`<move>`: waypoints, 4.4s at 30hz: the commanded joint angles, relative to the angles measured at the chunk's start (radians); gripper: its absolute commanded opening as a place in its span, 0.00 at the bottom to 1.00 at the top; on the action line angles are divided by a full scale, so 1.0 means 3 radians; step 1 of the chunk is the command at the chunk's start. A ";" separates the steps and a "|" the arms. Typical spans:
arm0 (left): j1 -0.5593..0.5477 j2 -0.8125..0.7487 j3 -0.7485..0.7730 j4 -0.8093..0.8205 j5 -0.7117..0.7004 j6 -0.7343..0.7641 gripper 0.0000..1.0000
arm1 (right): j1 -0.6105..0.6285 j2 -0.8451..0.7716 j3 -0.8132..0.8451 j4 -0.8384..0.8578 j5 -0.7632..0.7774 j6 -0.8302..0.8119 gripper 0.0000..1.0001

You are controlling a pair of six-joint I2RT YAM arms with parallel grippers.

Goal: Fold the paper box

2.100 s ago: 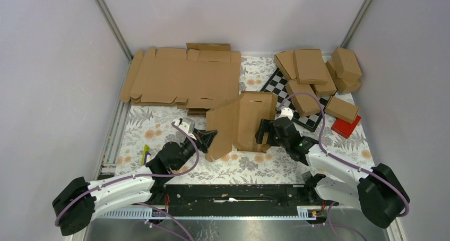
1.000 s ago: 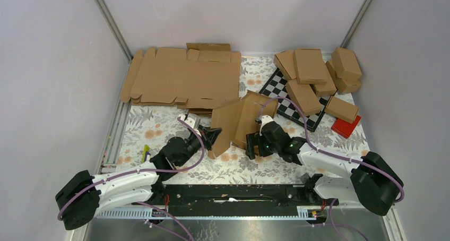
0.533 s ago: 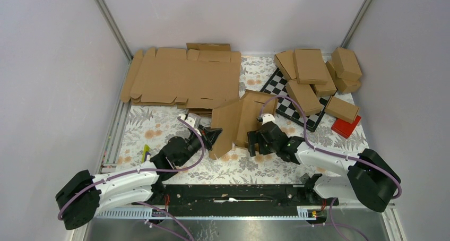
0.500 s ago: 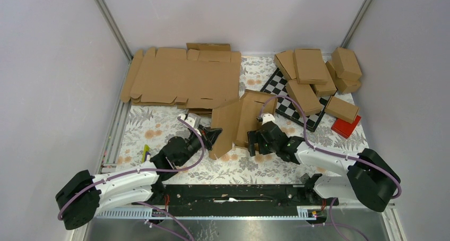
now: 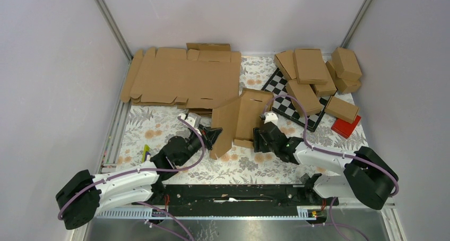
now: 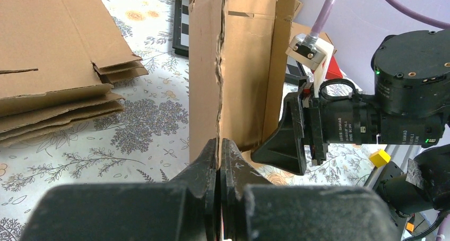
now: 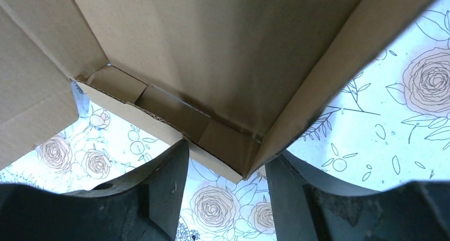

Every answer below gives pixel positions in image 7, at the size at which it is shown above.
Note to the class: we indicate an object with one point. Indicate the brown cardboard box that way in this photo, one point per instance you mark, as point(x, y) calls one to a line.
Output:
point(240, 79)

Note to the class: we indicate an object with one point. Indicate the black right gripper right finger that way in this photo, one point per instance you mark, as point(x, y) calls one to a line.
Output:
point(309, 204)

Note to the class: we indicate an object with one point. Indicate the floral patterned table mat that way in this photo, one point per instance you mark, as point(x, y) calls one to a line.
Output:
point(369, 135)

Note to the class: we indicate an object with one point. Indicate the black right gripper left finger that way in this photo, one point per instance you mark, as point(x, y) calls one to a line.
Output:
point(143, 204)

